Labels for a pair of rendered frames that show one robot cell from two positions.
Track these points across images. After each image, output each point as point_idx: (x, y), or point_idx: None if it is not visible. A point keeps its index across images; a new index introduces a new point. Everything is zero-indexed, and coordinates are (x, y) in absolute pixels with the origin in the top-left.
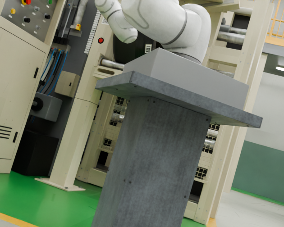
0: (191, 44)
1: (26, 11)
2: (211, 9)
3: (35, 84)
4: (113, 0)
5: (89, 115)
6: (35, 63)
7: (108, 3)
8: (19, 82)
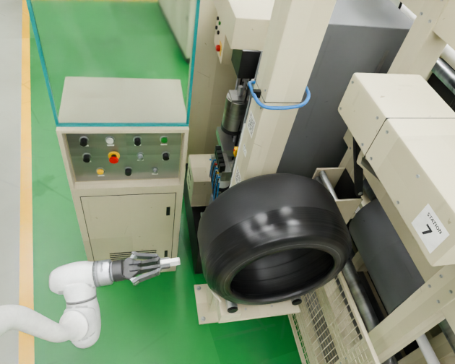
0: None
1: (125, 162)
2: None
3: (175, 217)
4: (61, 289)
5: None
6: (162, 205)
7: (55, 292)
8: (144, 222)
